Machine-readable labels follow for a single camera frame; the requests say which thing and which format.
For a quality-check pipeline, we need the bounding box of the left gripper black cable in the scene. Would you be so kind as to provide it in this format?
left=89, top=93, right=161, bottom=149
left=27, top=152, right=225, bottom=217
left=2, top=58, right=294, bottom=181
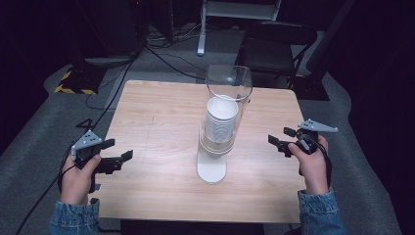
left=14, top=143, right=78, bottom=235

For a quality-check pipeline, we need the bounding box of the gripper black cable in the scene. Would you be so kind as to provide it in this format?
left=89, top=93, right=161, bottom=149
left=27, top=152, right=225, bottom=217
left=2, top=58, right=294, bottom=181
left=14, top=143, right=78, bottom=235
left=314, top=138, right=334, bottom=189

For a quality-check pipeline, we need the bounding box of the white metal stand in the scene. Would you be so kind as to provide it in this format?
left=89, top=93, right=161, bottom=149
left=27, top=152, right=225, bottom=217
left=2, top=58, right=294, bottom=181
left=196, top=0, right=283, bottom=57

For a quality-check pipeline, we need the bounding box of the person's right hand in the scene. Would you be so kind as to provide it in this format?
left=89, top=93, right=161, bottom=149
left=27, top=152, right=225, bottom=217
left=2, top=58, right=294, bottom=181
left=287, top=134, right=330, bottom=196

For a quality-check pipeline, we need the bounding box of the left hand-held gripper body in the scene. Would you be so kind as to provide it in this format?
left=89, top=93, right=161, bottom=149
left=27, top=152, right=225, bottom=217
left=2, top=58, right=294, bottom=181
left=70, top=129, right=115, bottom=194

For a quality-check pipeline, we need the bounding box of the black floor cable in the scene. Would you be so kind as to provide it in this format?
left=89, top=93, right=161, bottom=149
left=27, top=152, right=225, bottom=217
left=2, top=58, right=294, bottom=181
left=143, top=45, right=208, bottom=81
left=85, top=58, right=135, bottom=130

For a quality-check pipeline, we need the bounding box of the clear cup dispenser white base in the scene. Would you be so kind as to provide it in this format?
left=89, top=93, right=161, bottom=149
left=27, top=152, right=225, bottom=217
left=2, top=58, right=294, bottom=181
left=196, top=64, right=254, bottom=185

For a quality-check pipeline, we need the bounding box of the yellow black striped floor plate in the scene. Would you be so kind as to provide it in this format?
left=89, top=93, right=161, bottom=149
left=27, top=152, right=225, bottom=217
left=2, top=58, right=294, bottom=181
left=54, top=66, right=108, bottom=96

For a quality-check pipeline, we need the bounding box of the grey flat stand base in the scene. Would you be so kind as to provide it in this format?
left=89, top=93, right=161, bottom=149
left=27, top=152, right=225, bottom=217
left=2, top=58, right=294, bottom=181
left=84, top=55, right=133, bottom=68

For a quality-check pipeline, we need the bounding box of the black folding chair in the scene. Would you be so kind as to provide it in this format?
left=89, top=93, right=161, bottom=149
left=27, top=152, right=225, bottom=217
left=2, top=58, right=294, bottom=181
left=234, top=21, right=318, bottom=90

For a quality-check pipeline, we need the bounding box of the person's left hand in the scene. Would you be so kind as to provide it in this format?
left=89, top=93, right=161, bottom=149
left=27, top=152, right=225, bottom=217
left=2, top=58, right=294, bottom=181
left=60, top=154, right=103, bottom=207

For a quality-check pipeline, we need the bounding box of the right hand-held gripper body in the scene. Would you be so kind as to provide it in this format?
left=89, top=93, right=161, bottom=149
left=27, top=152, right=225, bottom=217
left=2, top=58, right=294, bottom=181
left=287, top=117, right=340, bottom=157

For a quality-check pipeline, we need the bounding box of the dark slanted pole with base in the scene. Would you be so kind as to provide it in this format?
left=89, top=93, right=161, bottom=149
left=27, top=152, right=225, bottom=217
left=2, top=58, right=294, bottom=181
left=293, top=0, right=357, bottom=102

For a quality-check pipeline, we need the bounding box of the stack of white paper cups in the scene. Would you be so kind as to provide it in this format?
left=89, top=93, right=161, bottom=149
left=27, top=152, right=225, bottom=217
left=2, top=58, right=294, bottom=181
left=204, top=95, right=240, bottom=145

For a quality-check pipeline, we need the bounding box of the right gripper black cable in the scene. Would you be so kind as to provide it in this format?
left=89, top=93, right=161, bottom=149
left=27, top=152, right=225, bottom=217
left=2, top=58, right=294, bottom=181
left=314, top=138, right=334, bottom=189

